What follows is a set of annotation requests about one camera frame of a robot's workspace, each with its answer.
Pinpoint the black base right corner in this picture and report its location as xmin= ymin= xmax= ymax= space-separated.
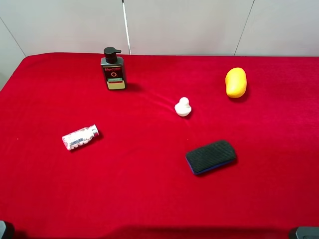
xmin=289 ymin=227 xmax=319 ymax=239

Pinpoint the red table cloth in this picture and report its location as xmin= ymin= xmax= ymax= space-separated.
xmin=0 ymin=53 xmax=319 ymax=239

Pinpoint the black base corner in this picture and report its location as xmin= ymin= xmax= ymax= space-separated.
xmin=289 ymin=227 xmax=319 ymax=239
xmin=0 ymin=221 xmax=14 ymax=239

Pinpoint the white rubber duck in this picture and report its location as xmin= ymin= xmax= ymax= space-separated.
xmin=174 ymin=97 xmax=192 ymax=117

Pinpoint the black pump lotion bottle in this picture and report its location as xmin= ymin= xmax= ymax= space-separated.
xmin=100 ymin=47 xmax=126 ymax=90

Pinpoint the black blue board eraser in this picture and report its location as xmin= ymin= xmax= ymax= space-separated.
xmin=185 ymin=140 xmax=237 ymax=175

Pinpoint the black base left corner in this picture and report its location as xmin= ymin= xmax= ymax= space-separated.
xmin=0 ymin=221 xmax=14 ymax=239

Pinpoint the clear bottle of white pills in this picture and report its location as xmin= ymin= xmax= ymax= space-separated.
xmin=62 ymin=124 xmax=99 ymax=151

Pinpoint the yellow mango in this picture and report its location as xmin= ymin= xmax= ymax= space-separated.
xmin=225 ymin=67 xmax=247 ymax=98

